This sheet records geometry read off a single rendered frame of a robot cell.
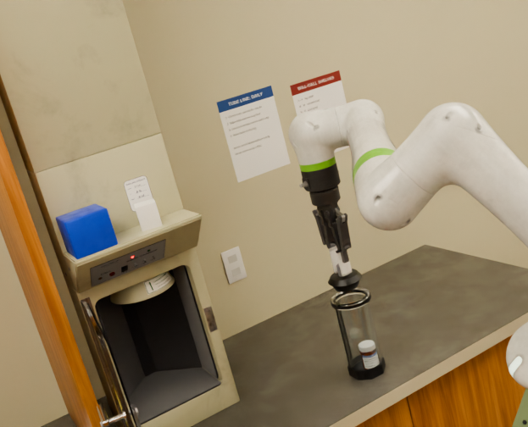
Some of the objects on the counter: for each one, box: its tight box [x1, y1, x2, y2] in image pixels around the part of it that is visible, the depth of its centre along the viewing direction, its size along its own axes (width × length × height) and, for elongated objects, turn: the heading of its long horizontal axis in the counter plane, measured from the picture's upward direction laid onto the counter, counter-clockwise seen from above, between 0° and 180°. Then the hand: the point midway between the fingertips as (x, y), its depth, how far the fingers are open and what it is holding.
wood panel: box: [0, 71, 102, 427], centre depth 172 cm, size 49×3×140 cm, turn 70°
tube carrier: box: [331, 288, 382, 370], centre depth 188 cm, size 11×11×21 cm
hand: (340, 260), depth 182 cm, fingers closed on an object, 3 cm apart
